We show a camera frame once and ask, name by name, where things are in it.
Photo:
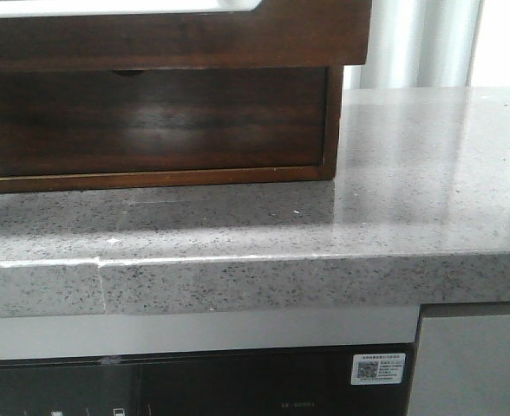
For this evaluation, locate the wooden drawer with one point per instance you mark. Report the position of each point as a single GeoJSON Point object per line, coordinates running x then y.
{"type": "Point", "coordinates": [151, 121]}
{"type": "Point", "coordinates": [274, 34]}

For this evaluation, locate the dark wooden drawer cabinet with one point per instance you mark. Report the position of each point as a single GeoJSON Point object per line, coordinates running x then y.
{"type": "Point", "coordinates": [333, 121]}

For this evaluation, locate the black built-in appliance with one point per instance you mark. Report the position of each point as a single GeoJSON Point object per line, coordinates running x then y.
{"type": "Point", "coordinates": [265, 381]}

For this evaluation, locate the white QR code sticker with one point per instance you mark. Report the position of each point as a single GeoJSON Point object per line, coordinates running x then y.
{"type": "Point", "coordinates": [377, 369]}

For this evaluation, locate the white curtain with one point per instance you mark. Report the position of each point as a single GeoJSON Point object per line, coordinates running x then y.
{"type": "Point", "coordinates": [415, 44]}

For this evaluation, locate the grey cabinet door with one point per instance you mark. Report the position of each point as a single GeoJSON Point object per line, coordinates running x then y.
{"type": "Point", "coordinates": [462, 362]}

